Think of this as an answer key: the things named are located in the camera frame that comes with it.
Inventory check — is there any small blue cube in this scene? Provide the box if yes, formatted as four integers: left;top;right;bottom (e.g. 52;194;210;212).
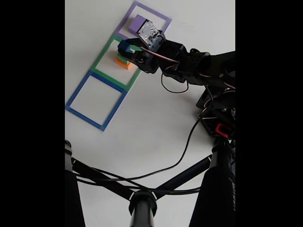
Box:
118;39;136;54

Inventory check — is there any orange block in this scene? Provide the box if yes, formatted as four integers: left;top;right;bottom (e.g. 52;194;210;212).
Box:
115;56;133;71

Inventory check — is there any green block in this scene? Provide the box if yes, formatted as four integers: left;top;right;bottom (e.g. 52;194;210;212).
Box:
116;52;130;64

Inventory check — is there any purple block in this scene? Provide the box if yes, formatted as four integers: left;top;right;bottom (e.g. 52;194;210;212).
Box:
128;14;149;35

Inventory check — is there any red clamp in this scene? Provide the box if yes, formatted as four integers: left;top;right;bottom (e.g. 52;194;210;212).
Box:
215;123;232;138

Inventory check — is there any black tripod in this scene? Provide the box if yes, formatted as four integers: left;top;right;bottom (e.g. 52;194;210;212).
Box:
65;139;236;227

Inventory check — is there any dark gripper camera box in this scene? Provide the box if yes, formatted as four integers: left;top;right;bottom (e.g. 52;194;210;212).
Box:
138;20;166;52

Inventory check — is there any purple square frame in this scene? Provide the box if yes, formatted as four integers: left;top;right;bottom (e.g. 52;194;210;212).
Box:
114;0;172;41

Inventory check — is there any green square frame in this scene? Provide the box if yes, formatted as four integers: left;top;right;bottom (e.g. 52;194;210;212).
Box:
91;35;143;92

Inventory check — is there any blue square frame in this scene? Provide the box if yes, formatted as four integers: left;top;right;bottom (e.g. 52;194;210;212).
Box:
65;70;128;132

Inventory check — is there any thin black cable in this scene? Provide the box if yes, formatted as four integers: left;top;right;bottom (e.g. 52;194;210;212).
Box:
75;166;203;196

